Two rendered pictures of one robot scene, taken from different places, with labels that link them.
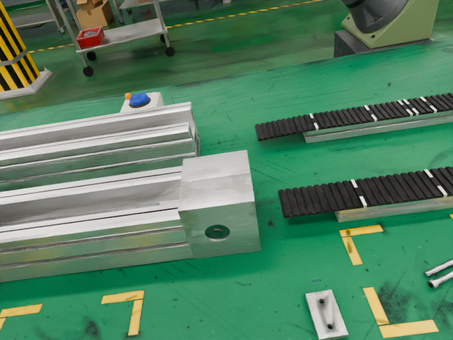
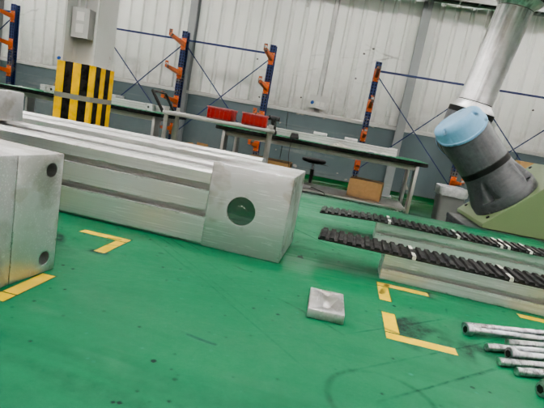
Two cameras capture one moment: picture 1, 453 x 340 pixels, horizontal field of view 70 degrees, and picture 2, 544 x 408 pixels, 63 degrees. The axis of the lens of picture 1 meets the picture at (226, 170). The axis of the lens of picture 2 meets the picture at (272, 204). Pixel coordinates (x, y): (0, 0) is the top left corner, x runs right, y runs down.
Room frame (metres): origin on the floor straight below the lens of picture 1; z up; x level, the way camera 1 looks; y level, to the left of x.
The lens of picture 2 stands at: (-0.21, -0.04, 0.93)
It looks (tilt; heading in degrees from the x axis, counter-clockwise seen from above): 10 degrees down; 4
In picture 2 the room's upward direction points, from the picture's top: 10 degrees clockwise
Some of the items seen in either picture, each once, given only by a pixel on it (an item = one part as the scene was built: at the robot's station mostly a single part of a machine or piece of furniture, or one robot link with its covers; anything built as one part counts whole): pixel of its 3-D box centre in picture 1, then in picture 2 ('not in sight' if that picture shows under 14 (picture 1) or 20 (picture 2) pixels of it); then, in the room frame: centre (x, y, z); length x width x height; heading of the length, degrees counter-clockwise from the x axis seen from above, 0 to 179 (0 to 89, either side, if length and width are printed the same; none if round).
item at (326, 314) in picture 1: (325, 314); (325, 304); (0.16, -0.07, 0.78); 0.05 x 0.03 x 0.01; 178
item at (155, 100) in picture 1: (143, 116); not in sight; (0.64, 0.15, 0.81); 0.10 x 0.08 x 0.06; 175
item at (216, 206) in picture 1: (220, 197); (258, 204); (0.32, 0.01, 0.83); 0.12 x 0.09 x 0.10; 175
